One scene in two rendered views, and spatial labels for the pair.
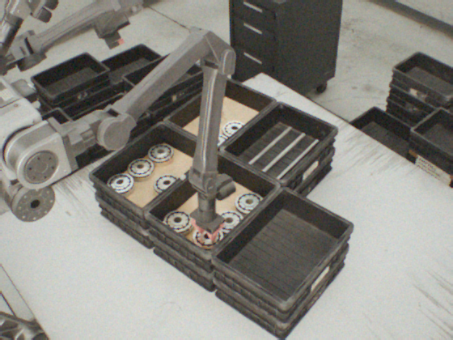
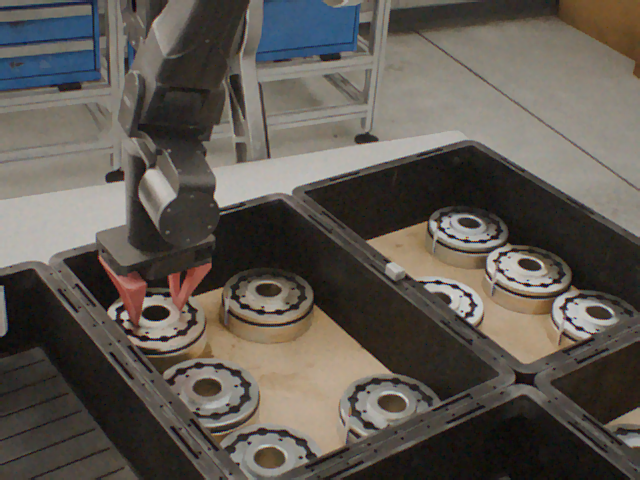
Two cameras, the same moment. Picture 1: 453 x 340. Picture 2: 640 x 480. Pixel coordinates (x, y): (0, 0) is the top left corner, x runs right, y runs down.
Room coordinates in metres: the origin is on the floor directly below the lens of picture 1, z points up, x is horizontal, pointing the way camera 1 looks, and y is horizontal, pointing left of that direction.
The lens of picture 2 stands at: (1.45, -0.76, 1.54)
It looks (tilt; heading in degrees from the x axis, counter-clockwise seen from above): 32 degrees down; 101
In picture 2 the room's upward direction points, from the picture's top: 5 degrees clockwise
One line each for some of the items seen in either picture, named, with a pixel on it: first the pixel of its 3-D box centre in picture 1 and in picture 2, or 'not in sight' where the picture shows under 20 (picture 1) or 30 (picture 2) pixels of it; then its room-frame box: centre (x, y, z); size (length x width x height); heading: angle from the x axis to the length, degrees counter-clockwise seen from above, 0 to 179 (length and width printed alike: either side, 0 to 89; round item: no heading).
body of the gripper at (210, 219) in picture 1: (207, 212); (155, 220); (1.13, 0.07, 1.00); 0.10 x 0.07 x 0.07; 48
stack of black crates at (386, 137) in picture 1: (383, 147); not in sight; (2.23, -0.91, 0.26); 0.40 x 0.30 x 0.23; 39
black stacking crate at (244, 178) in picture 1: (213, 210); (267, 364); (1.26, 0.05, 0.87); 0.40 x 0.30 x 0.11; 139
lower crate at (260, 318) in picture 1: (281, 271); not in sight; (1.06, -0.18, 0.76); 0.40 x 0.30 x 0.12; 139
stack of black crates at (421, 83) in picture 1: (425, 104); not in sight; (2.48, -1.22, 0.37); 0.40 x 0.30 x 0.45; 39
